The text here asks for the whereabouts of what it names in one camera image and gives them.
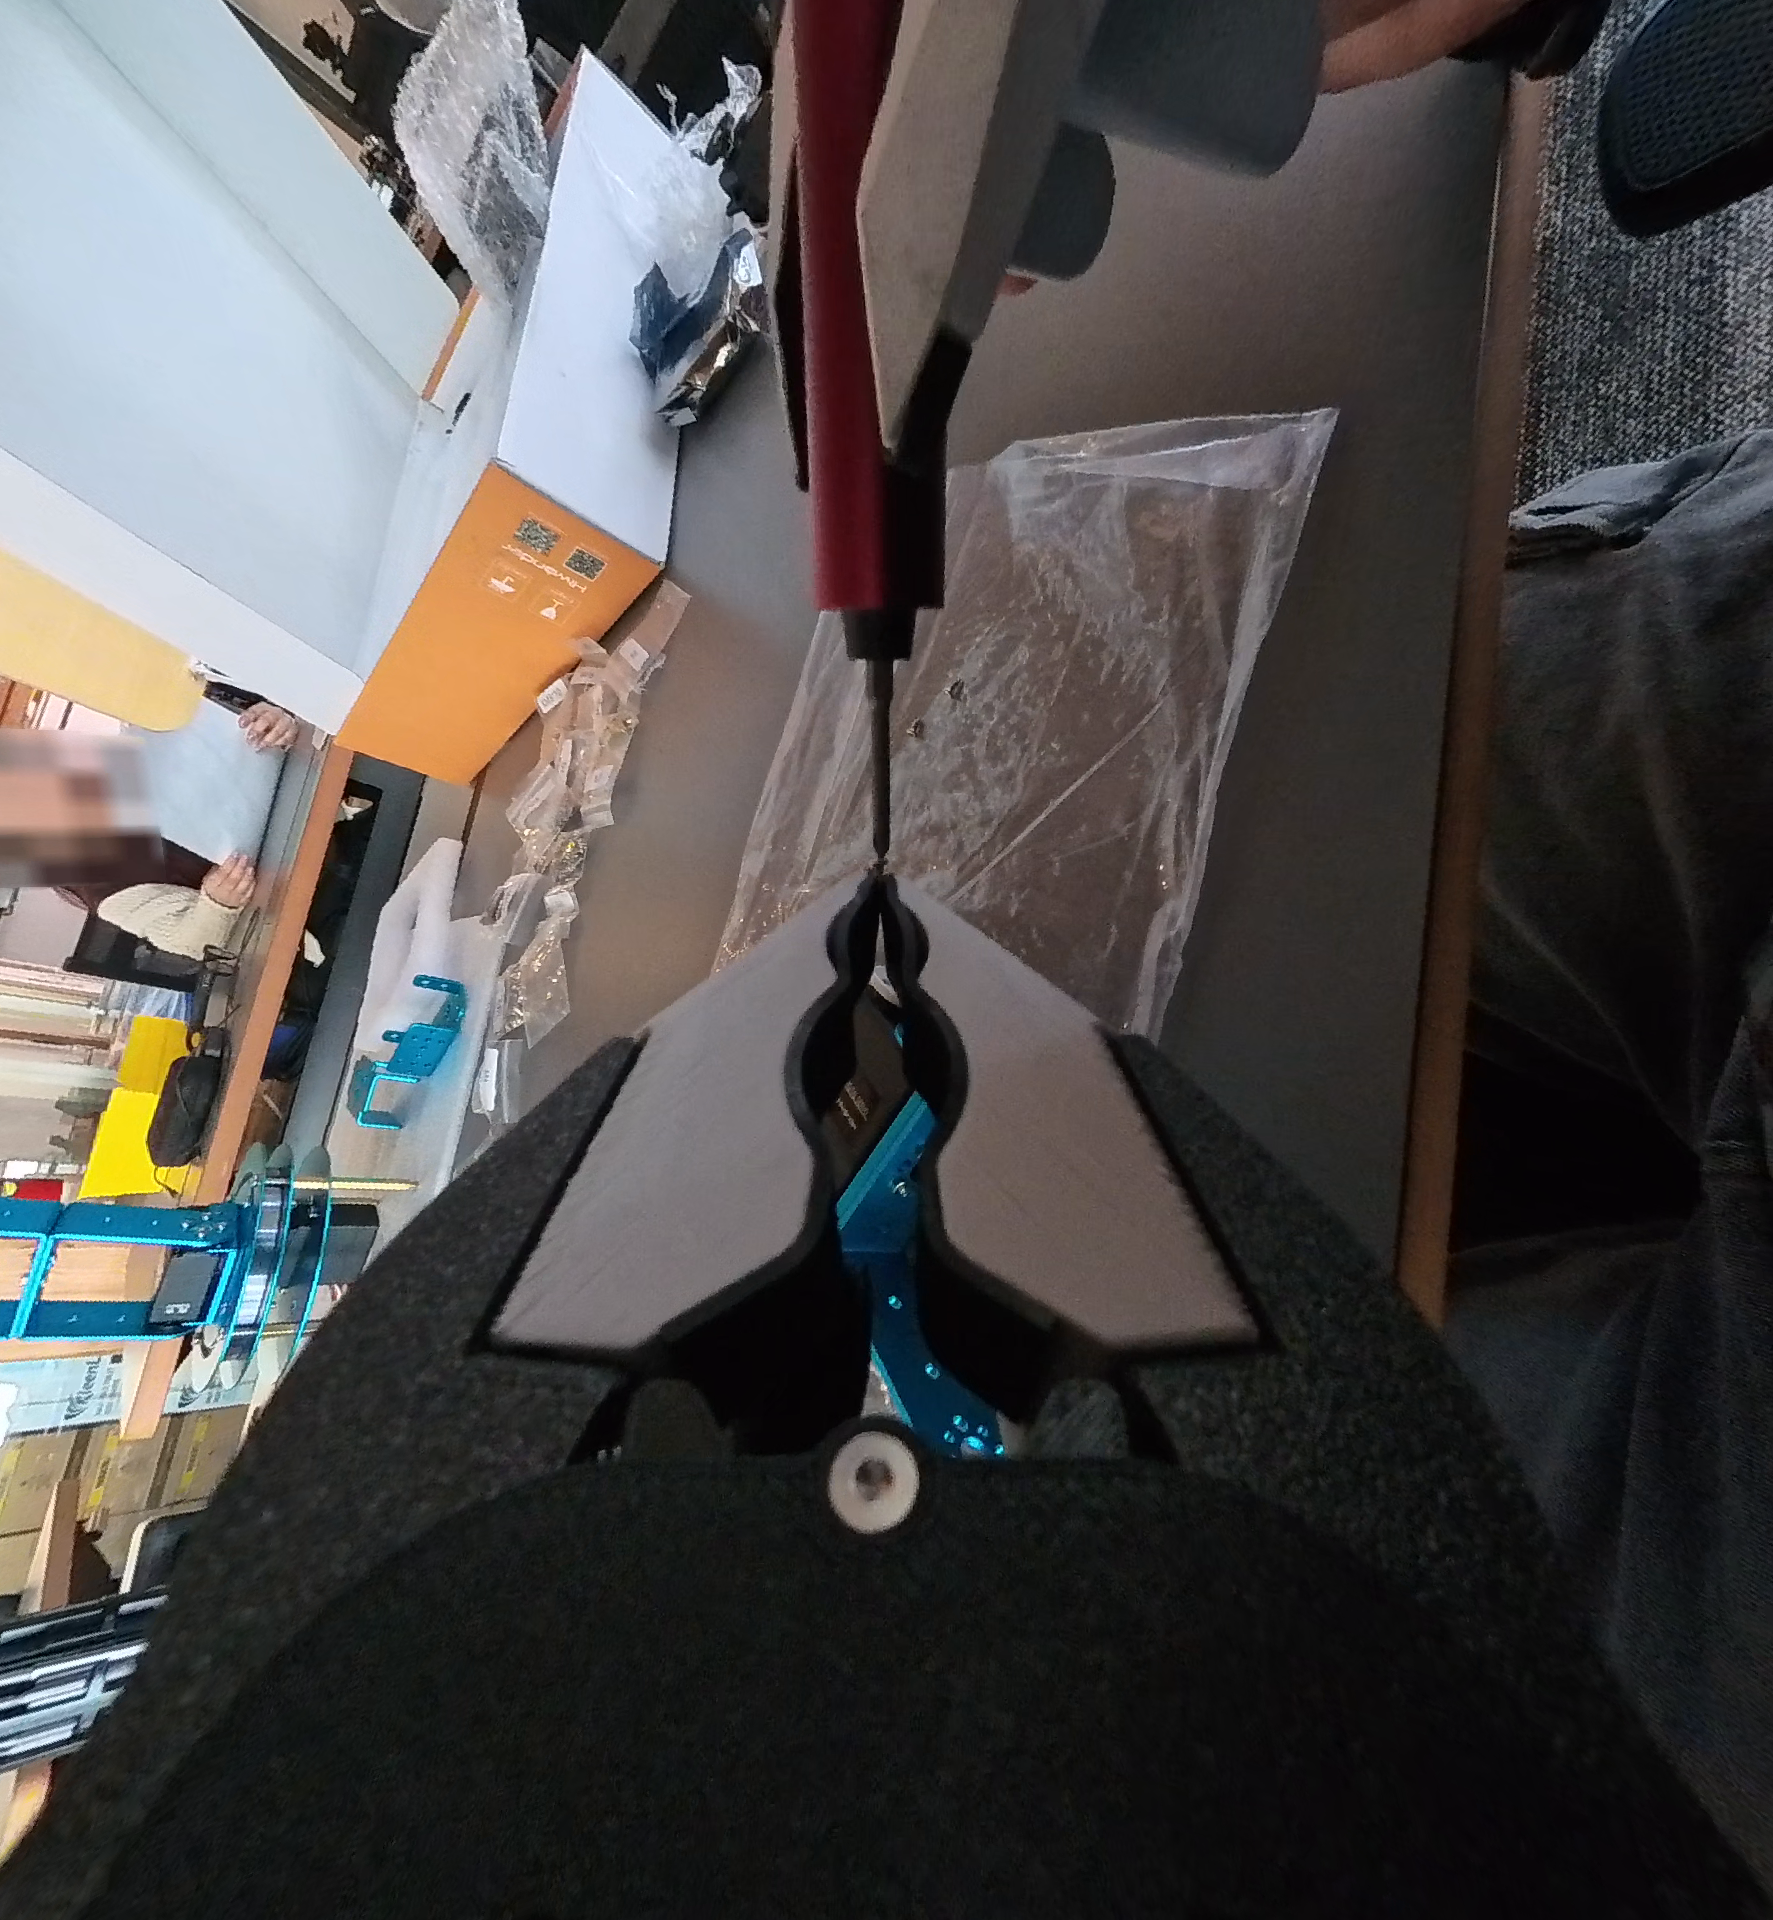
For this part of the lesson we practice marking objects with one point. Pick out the pale wooden table top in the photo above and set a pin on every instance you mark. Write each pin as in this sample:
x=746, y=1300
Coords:
x=76, y=661

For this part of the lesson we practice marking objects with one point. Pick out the grey desk with wooden edge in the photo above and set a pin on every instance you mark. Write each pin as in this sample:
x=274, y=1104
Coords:
x=1277, y=600

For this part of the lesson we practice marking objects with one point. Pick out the orange and white box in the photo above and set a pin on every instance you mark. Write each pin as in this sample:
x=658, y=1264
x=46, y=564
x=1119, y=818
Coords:
x=571, y=586

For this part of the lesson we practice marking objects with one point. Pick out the white plastic bag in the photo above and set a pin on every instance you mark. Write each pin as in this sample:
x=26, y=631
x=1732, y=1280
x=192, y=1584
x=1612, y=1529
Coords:
x=436, y=931

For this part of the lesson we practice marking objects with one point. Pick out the yellow storage bins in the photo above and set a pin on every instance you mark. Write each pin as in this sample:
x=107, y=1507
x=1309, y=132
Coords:
x=145, y=1118

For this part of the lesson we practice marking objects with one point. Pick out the dark blue office chair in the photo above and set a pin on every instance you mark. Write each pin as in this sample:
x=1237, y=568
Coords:
x=1711, y=150

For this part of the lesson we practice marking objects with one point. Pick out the pile of small screw bags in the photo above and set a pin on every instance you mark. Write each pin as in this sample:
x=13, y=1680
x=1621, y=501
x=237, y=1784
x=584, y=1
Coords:
x=586, y=780

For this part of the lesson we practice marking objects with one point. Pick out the clear plastic bag with board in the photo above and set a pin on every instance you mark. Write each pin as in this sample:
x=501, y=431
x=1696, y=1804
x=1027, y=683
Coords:
x=1097, y=676

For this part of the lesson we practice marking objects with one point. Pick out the black ribbed device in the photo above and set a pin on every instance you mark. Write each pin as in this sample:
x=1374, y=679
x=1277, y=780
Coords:
x=17, y=1682

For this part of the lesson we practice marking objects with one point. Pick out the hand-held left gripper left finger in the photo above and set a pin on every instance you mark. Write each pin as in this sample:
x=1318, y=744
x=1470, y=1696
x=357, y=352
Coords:
x=647, y=1185

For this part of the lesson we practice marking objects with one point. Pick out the small blue metal bracket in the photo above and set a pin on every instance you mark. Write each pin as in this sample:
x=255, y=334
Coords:
x=415, y=1050

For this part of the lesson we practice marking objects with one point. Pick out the person's grey trousers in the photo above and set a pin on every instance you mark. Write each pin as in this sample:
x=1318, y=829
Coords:
x=1651, y=751

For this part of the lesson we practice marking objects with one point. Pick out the blue parts packets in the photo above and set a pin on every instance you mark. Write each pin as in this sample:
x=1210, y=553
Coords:
x=676, y=301

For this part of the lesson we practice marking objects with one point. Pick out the stack of cardboard boxes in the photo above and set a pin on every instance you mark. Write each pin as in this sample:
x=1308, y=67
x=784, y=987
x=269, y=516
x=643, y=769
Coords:
x=17, y=1485

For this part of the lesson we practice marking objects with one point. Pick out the red electric screwdriver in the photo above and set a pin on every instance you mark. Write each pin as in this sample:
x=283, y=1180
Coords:
x=841, y=375

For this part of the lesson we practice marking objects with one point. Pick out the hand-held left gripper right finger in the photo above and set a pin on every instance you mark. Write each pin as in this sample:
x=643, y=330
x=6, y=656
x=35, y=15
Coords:
x=1081, y=1171

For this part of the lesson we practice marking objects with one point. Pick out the another person's forearm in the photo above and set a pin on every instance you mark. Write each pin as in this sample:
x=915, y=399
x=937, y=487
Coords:
x=152, y=919

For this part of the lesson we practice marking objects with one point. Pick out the person's right hand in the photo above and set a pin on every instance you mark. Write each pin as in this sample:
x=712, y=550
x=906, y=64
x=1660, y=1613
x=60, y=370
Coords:
x=1426, y=46

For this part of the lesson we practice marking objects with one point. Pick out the silver antistatic bag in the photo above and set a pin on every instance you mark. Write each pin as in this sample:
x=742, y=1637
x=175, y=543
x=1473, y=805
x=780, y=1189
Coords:
x=719, y=373

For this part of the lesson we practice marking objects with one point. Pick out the blue toy robot arm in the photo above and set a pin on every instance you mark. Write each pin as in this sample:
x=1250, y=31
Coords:
x=121, y=1246

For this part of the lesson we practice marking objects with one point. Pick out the black pouch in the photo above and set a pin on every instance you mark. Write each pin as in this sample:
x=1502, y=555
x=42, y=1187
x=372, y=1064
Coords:
x=190, y=1104

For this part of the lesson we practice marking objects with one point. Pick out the bubble wrap bag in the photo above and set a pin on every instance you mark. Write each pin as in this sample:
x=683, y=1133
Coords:
x=474, y=136

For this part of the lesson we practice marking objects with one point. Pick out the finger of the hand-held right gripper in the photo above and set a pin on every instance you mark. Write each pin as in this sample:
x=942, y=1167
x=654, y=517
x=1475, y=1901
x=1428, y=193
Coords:
x=793, y=301
x=962, y=181

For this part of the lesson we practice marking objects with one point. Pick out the blue metal servo bracket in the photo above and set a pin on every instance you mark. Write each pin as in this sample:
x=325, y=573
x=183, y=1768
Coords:
x=886, y=1185

